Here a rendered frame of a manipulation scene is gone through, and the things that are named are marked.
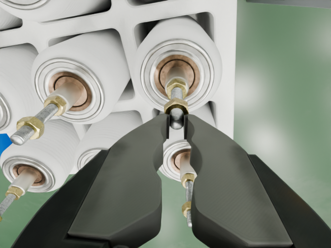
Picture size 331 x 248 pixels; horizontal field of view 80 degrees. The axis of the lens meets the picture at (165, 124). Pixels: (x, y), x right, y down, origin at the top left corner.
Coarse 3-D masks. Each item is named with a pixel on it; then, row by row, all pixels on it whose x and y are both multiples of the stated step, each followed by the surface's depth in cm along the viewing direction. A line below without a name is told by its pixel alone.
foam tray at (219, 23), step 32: (128, 0) 24; (160, 0) 32; (192, 0) 23; (224, 0) 23; (0, 32) 26; (32, 32) 26; (64, 32) 25; (128, 32) 25; (224, 32) 25; (128, 64) 27; (224, 64) 27; (128, 96) 31; (224, 96) 29; (224, 128) 32
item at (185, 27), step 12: (156, 24) 29; (168, 24) 20; (180, 24) 19; (192, 24) 21; (156, 36) 19; (168, 36) 19; (180, 36) 18; (192, 36) 19; (204, 36) 19; (144, 48) 19; (204, 48) 19; (216, 48) 20; (216, 60) 20; (132, 72) 21; (216, 72) 20; (216, 84) 21; (144, 96) 22; (156, 108) 23; (192, 108) 23
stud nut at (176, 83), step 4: (176, 80) 17; (168, 84) 18; (172, 84) 17; (176, 84) 17; (180, 84) 17; (184, 84) 17; (168, 88) 17; (172, 88) 17; (180, 88) 17; (184, 88) 17; (168, 92) 17; (184, 92) 17; (168, 96) 18; (184, 96) 17
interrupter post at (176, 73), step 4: (172, 68) 20; (176, 68) 19; (180, 68) 20; (168, 72) 20; (172, 72) 19; (176, 72) 18; (180, 72) 19; (184, 72) 19; (168, 76) 19; (172, 76) 18; (176, 76) 18; (180, 76) 18; (184, 76) 18; (168, 80) 18; (172, 80) 18; (180, 80) 18; (184, 80) 18; (188, 84) 18; (188, 88) 18
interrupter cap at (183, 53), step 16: (160, 48) 19; (176, 48) 19; (192, 48) 19; (144, 64) 20; (160, 64) 20; (176, 64) 20; (192, 64) 20; (208, 64) 19; (144, 80) 21; (160, 80) 21; (192, 80) 21; (208, 80) 20; (160, 96) 21; (192, 96) 21
